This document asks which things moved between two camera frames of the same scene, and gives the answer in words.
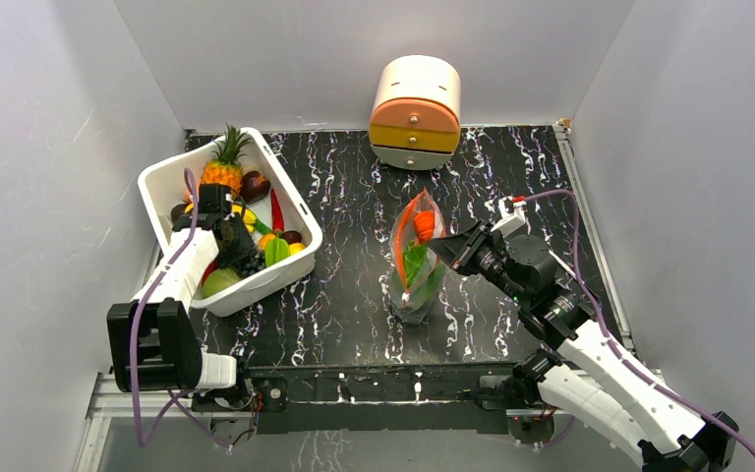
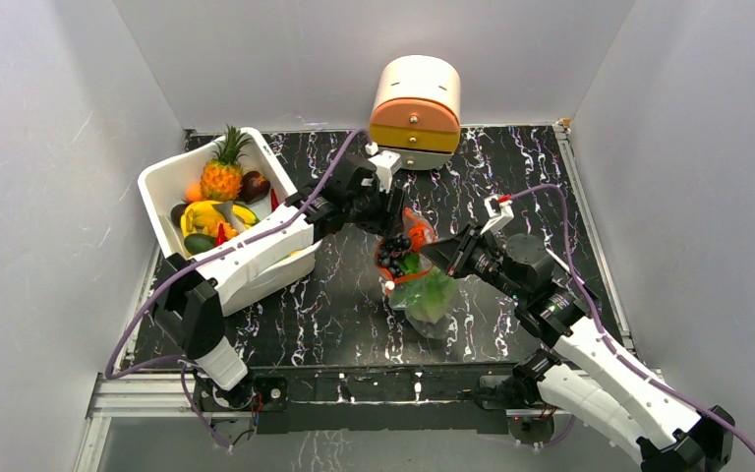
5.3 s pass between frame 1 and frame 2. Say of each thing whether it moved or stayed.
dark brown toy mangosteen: stayed
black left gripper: moved
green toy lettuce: moved
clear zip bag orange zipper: moved
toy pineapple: stayed
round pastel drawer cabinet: stayed
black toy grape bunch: moved
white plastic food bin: stayed
